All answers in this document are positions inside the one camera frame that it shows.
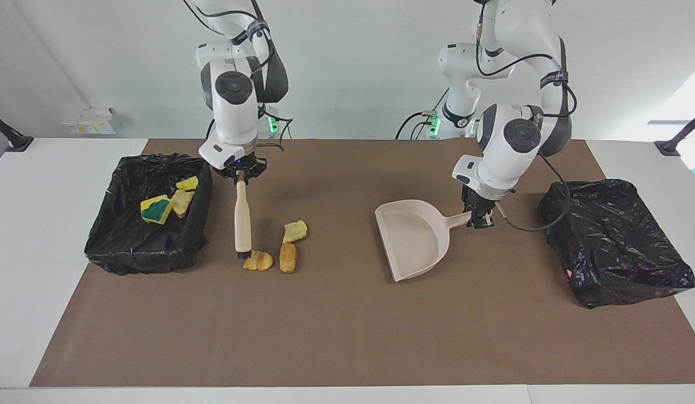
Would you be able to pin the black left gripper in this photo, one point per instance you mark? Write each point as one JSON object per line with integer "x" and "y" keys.
{"x": 479, "y": 202}

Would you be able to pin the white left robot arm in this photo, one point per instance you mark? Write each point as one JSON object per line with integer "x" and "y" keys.
{"x": 510, "y": 151}

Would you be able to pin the black bag-lined bin pink tag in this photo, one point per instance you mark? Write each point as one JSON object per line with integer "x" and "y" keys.
{"x": 616, "y": 247}

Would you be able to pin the beige plastic dustpan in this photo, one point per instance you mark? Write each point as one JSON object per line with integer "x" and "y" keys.
{"x": 414, "y": 235}

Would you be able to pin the brown bread roll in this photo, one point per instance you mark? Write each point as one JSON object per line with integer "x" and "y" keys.
{"x": 288, "y": 258}

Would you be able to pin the black bag-lined trash bin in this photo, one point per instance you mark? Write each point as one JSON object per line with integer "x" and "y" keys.
{"x": 128, "y": 247}

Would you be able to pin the large yellow green-backed sponge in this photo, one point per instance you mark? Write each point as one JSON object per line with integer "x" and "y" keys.
{"x": 156, "y": 213}

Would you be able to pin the brown table mat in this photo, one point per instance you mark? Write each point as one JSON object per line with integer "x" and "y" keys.
{"x": 325, "y": 348}

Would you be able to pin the orange striped croissant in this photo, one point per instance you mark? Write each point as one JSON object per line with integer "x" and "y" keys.
{"x": 260, "y": 262}

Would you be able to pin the pale yellow chip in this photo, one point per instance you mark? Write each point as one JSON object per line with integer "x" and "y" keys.
{"x": 295, "y": 231}

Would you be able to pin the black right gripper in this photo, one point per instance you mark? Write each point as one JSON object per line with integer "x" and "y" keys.
{"x": 240, "y": 169}

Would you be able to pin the white cardboard box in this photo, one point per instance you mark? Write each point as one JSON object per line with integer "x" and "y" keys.
{"x": 92, "y": 120}

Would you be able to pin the tan sponge chunk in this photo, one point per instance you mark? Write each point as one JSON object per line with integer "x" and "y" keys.
{"x": 182, "y": 202}

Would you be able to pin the beige hand brush black bristles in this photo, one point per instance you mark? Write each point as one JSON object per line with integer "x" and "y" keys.
{"x": 243, "y": 219}

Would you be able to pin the small yellow sponge wedge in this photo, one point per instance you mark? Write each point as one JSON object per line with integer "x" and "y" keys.
{"x": 187, "y": 184}

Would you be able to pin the yellow sponge slice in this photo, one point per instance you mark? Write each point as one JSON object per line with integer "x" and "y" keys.
{"x": 153, "y": 199}

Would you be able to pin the black camera stand clamp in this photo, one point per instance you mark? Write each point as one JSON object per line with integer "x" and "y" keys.
{"x": 16, "y": 140}
{"x": 670, "y": 147}

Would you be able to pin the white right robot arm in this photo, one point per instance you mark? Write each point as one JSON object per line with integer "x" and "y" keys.
{"x": 232, "y": 112}

